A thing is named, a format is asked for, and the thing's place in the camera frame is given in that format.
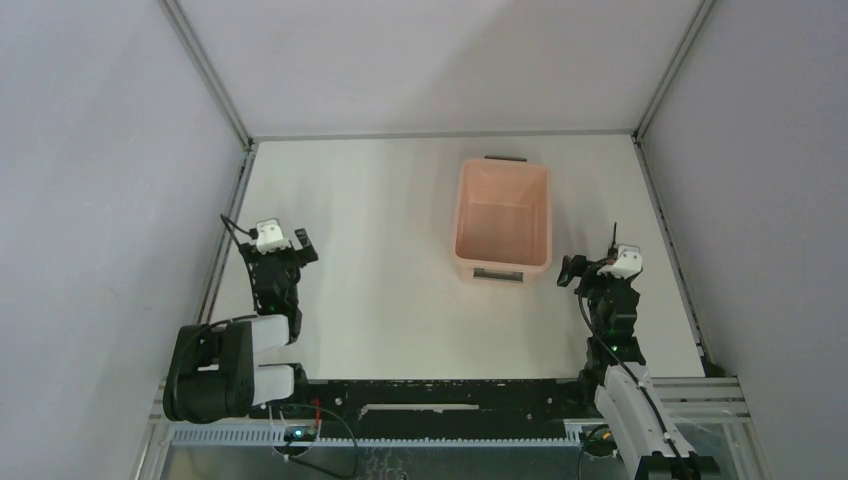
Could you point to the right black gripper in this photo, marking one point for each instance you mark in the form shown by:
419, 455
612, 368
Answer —
592, 271

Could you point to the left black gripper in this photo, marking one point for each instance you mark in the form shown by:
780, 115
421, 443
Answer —
284, 254

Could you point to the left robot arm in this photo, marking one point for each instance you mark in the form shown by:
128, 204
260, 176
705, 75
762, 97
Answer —
213, 374

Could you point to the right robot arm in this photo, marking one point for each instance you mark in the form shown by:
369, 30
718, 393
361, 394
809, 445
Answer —
616, 377

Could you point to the pink plastic bin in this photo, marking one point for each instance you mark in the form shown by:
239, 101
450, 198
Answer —
502, 228

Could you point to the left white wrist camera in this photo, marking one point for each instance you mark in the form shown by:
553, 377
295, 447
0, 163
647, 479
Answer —
270, 237

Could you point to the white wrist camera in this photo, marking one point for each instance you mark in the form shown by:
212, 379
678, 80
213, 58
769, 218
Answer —
625, 263
270, 237

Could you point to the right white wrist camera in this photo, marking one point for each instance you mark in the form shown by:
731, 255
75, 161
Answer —
625, 263

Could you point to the black mounting rail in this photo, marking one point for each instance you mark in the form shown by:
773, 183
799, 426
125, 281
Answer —
505, 409

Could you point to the aluminium frame base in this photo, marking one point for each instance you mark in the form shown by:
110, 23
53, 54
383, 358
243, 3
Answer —
710, 412

